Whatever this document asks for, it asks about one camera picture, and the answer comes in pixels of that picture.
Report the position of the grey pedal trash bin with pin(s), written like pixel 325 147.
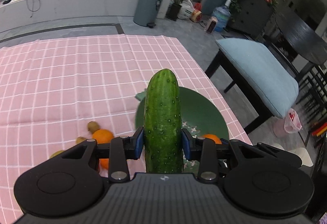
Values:
pixel 146 12

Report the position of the white tv console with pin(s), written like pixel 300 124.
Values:
pixel 26 12

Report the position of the pink checkered tablecloth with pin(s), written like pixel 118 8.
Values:
pixel 51 89

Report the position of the blue water jug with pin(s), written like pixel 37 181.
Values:
pixel 222 14

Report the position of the green colander bowl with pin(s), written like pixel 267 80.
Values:
pixel 199 116

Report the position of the orange mandarin in bowl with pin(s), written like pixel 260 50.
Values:
pixel 213 137

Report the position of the black cabinet with plants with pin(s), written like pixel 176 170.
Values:
pixel 249 17

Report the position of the brown kiwi fruit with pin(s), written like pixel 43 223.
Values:
pixel 80 139
pixel 92 127

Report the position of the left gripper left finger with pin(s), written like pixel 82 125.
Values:
pixel 118 151

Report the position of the dark round table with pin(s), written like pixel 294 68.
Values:
pixel 301 37

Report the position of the light blue cushioned bench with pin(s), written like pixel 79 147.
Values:
pixel 270 89

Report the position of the white plastic bag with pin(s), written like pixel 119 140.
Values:
pixel 186 10

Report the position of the yellow green pear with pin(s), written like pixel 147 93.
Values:
pixel 56 153

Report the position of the pink plastic bag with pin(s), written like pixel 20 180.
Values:
pixel 290 124

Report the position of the green cucumber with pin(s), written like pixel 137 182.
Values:
pixel 162 124

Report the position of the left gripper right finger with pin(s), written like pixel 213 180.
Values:
pixel 207 153

